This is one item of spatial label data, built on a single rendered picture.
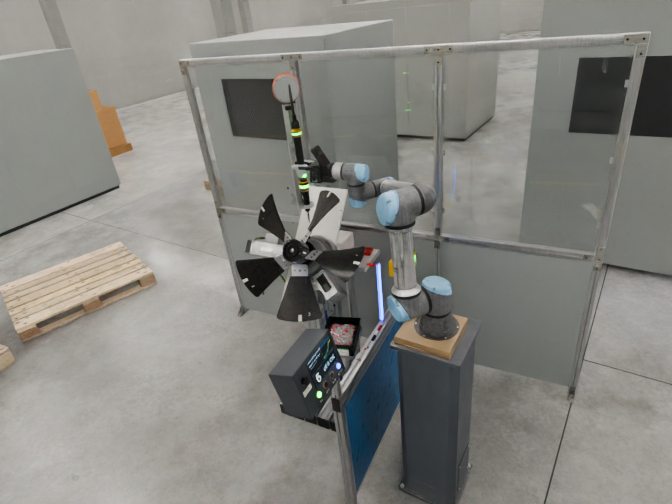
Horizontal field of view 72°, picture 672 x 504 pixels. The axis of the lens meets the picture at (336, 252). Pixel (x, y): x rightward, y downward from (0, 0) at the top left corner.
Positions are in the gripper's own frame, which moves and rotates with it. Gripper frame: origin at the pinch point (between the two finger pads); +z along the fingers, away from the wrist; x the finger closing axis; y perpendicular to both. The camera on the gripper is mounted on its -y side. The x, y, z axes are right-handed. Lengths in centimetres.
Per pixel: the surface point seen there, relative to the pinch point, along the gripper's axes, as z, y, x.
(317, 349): -43, 42, -68
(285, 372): -38, 42, -82
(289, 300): 3, 64, -20
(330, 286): -11, 64, -2
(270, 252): 30, 55, 7
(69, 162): 530, 103, 215
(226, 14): 400, -57, 466
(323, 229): 7, 48, 28
